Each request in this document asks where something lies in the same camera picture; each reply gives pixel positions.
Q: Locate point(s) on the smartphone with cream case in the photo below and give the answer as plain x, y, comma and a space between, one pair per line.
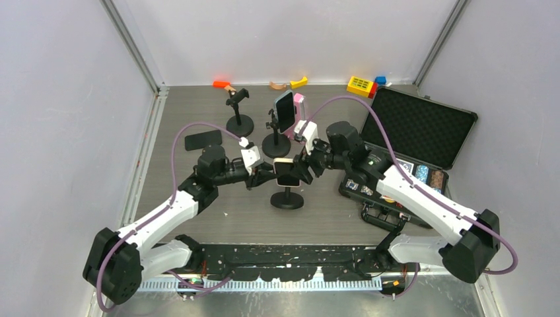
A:
283, 169

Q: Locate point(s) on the black phone stand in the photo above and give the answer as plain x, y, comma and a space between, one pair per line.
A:
239, 124
275, 145
287, 200

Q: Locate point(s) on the black foam-lined case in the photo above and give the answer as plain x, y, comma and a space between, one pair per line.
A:
426, 137

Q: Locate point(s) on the orange wooden block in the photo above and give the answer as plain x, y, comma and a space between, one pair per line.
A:
220, 84

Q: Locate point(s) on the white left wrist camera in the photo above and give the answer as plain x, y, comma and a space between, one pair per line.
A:
251, 155

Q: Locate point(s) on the yellow toy brick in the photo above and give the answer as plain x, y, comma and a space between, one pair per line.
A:
359, 86

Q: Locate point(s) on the black smartphone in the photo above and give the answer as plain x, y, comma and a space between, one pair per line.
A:
201, 140

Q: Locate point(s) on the tan arch block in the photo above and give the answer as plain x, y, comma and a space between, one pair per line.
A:
277, 86

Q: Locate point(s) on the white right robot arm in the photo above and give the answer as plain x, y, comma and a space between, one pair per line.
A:
467, 240

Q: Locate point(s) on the smartphone with clear case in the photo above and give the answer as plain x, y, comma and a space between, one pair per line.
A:
284, 111

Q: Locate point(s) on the yellow arch block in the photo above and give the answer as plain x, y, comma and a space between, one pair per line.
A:
299, 83

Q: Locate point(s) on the blue toy brick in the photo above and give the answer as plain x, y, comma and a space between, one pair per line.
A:
381, 80

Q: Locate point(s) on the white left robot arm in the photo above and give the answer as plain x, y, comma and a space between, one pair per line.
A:
120, 260

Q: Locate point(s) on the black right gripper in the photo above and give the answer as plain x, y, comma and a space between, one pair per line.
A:
302, 164

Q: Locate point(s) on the pink wedge stand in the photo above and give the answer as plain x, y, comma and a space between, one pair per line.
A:
299, 103

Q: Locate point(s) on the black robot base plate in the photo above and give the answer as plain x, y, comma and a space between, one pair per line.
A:
290, 263

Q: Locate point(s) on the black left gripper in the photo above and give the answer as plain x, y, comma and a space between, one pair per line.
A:
260, 174

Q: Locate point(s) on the red toy brick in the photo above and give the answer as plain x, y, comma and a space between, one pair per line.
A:
373, 90

